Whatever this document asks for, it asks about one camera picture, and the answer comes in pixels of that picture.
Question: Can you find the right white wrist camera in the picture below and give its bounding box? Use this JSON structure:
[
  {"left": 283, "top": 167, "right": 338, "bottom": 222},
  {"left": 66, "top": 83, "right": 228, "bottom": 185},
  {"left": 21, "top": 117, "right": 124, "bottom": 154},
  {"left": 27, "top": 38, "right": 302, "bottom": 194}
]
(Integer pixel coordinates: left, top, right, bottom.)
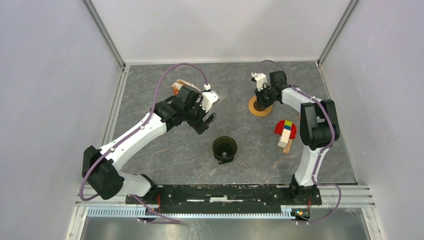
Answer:
[{"left": 251, "top": 72, "right": 268, "bottom": 92}]

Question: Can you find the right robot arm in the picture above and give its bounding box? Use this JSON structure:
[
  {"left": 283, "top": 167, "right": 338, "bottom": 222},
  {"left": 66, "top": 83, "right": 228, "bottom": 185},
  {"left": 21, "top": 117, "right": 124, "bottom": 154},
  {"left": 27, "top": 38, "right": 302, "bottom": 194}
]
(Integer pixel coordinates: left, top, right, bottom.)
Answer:
[{"left": 249, "top": 70, "right": 340, "bottom": 204}]

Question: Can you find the colourful cube block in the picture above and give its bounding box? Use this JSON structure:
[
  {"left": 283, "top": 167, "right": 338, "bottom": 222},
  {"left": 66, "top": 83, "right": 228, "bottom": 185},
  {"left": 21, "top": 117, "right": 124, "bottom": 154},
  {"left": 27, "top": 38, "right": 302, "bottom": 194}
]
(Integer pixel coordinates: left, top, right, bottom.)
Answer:
[{"left": 283, "top": 120, "right": 293, "bottom": 131}]

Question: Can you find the dark glass carafe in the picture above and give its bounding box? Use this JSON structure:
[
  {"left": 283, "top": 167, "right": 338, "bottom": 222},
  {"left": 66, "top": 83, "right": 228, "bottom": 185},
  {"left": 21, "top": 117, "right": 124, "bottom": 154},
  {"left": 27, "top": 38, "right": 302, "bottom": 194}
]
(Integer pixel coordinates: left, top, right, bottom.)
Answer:
[{"left": 212, "top": 135, "right": 238, "bottom": 165}]

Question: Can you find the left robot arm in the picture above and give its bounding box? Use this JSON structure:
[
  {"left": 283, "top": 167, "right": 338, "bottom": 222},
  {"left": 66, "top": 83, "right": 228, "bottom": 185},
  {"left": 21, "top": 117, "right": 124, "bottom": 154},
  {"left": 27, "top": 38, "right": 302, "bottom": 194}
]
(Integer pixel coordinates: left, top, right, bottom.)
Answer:
[{"left": 82, "top": 85, "right": 220, "bottom": 204}]

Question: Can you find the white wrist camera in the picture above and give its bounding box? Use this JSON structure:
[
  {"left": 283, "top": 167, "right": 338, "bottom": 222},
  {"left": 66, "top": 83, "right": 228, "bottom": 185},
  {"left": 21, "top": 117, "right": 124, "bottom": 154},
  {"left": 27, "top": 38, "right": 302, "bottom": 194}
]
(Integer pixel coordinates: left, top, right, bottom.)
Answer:
[
  {"left": 251, "top": 72, "right": 268, "bottom": 92},
  {"left": 200, "top": 84, "right": 220, "bottom": 113}
]

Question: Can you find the orange coffee filter box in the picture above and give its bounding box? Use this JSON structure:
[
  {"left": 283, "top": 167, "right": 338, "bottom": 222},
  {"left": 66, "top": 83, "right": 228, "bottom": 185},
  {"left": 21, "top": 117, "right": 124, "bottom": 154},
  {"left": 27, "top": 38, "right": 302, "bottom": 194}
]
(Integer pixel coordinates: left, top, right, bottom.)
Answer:
[{"left": 172, "top": 79, "right": 201, "bottom": 96}]

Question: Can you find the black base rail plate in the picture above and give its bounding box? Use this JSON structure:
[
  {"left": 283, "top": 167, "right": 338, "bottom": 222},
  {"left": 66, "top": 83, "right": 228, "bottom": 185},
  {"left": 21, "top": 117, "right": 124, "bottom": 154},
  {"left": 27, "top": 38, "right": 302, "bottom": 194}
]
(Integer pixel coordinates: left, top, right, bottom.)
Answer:
[{"left": 125, "top": 184, "right": 322, "bottom": 214}]

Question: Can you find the red curved toy block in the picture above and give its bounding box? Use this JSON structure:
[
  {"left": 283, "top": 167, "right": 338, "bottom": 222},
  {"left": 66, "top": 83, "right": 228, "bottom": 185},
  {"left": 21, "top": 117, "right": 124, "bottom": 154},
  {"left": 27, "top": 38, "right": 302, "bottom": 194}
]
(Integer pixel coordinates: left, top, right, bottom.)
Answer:
[{"left": 274, "top": 120, "right": 297, "bottom": 140}]

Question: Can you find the white slotted cable duct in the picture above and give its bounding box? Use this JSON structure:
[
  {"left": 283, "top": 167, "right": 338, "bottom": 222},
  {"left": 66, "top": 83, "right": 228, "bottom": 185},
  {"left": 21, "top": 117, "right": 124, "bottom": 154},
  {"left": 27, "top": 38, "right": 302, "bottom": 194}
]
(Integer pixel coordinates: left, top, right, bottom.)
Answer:
[{"left": 87, "top": 206, "right": 310, "bottom": 220}]

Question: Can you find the brown flat wooden block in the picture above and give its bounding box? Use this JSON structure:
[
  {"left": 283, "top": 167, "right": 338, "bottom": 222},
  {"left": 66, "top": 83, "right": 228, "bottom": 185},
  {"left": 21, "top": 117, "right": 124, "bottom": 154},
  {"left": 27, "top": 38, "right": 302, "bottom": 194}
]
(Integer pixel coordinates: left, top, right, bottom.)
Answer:
[{"left": 283, "top": 138, "right": 293, "bottom": 154}]

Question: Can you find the clear glass dripper cone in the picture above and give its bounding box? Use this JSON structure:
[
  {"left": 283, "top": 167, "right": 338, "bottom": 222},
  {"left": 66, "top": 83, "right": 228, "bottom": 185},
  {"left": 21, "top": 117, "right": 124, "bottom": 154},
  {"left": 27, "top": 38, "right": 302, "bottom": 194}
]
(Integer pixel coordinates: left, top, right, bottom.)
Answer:
[{"left": 211, "top": 84, "right": 228, "bottom": 101}]

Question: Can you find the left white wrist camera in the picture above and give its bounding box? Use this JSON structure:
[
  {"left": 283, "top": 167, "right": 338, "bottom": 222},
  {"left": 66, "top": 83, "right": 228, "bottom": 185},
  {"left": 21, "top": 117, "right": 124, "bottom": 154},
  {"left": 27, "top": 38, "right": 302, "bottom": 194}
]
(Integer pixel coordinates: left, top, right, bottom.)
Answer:
[{"left": 200, "top": 84, "right": 220, "bottom": 113}]

